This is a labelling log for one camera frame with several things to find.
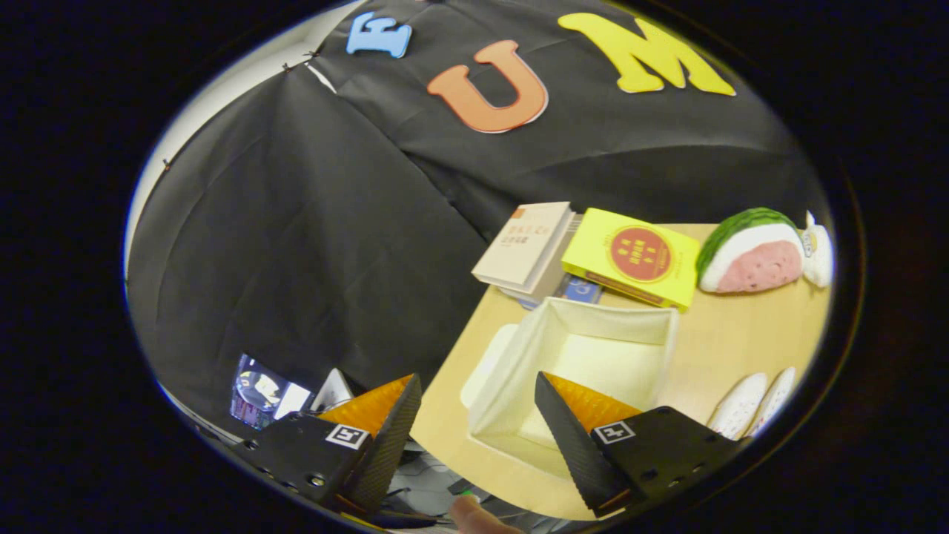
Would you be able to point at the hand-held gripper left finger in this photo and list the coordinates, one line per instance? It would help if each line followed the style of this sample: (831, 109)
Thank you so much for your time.
(389, 452)

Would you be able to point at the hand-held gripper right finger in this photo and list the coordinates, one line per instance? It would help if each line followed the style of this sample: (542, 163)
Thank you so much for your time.
(574, 452)

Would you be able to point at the white fabric storage box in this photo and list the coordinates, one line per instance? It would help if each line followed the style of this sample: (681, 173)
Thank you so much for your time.
(593, 356)

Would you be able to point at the white striped canvas shoe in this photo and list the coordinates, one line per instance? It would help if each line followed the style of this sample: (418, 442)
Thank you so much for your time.
(740, 404)
(777, 397)

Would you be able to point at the white flat device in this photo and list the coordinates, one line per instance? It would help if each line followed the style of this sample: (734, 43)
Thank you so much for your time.
(334, 391)

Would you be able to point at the lit computer screen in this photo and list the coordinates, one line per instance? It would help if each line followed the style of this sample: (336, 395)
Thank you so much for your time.
(259, 393)

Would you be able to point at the yellow book with red circle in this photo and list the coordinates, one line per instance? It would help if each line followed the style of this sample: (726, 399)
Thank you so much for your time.
(637, 252)

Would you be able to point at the black backdrop cloth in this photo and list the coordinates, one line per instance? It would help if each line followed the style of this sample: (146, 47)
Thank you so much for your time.
(296, 259)

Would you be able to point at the watermelon slice plush toy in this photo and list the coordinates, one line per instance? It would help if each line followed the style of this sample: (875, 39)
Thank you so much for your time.
(752, 259)

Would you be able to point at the white plush toy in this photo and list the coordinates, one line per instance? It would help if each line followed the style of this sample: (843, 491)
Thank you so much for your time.
(818, 256)

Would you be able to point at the row of black cloth clips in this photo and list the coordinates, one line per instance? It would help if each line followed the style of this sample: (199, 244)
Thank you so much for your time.
(311, 53)

